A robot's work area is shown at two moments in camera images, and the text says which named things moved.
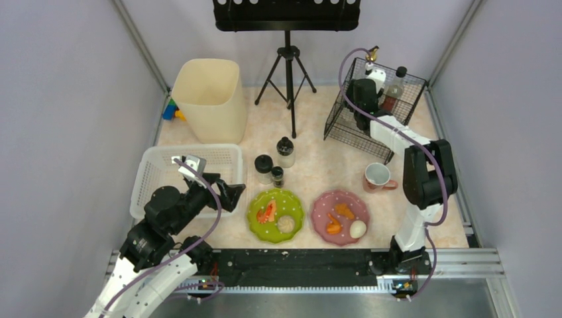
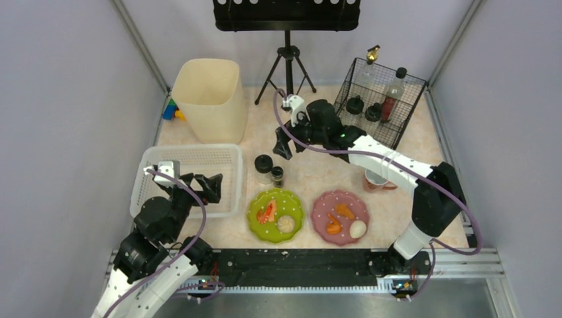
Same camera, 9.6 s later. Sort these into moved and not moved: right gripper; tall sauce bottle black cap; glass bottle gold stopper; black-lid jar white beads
Moved: right gripper
Not moved: tall sauce bottle black cap; black-lid jar white beads; glass bottle gold stopper
